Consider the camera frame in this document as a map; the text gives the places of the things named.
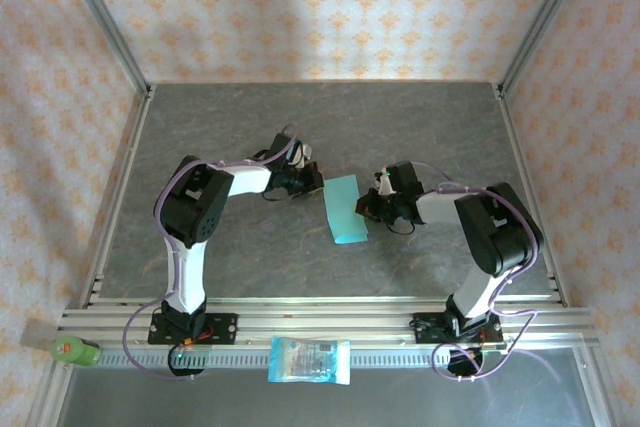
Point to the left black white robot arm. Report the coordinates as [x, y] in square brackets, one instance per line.
[195, 207]

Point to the wide aluminium mounting rail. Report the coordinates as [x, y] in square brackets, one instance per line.
[325, 319]

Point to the aluminium frame post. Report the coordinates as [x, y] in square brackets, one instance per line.
[542, 22]
[107, 22]

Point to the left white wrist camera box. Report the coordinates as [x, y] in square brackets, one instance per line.
[303, 154]

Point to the grey metal sheet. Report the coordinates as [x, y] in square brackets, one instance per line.
[350, 402]

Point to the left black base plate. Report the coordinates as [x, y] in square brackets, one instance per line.
[225, 329]

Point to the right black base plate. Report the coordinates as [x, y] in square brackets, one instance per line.
[427, 329]

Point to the light blue paper sheet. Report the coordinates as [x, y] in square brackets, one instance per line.
[345, 212]

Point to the blue plastic wipes packet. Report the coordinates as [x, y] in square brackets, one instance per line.
[309, 359]

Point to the aluminium table side rail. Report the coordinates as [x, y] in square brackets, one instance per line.
[120, 197]
[517, 147]

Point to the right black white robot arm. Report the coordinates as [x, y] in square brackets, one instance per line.
[500, 237]

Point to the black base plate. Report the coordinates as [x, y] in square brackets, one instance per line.
[427, 329]
[225, 329]

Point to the green bottle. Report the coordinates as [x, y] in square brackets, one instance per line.
[75, 351]

